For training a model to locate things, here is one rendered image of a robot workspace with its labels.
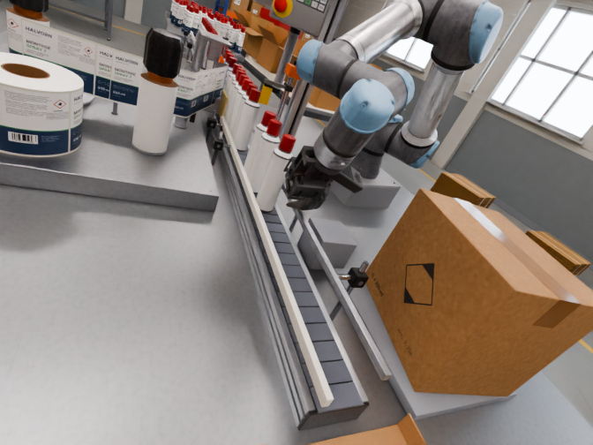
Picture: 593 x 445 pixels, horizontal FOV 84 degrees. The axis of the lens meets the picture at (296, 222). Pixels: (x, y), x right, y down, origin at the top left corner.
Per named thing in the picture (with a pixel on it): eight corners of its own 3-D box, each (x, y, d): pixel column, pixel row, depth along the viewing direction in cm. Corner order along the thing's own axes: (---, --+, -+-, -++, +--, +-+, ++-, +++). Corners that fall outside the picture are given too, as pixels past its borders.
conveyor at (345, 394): (202, 89, 171) (204, 81, 169) (218, 94, 175) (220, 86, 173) (307, 426, 49) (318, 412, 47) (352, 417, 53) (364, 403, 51)
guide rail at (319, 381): (219, 120, 126) (221, 116, 125) (222, 121, 126) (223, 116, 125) (321, 407, 46) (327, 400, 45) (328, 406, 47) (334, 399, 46)
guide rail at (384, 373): (242, 112, 126) (243, 109, 126) (244, 113, 127) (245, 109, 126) (380, 380, 47) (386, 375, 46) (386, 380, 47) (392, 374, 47)
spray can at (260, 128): (238, 172, 99) (259, 107, 89) (255, 175, 102) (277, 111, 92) (242, 181, 96) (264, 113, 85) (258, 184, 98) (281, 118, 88)
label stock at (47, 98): (-61, 125, 67) (-75, 50, 60) (28, 110, 84) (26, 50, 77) (29, 166, 67) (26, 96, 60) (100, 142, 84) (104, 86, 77)
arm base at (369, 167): (334, 156, 130) (345, 133, 125) (364, 160, 138) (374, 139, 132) (354, 177, 120) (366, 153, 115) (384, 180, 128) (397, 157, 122)
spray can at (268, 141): (242, 183, 95) (264, 115, 85) (258, 185, 97) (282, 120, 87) (245, 192, 91) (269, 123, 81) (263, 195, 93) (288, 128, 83)
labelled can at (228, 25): (168, 18, 302) (173, -7, 292) (229, 41, 328) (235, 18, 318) (170, 26, 268) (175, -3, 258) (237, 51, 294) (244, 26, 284)
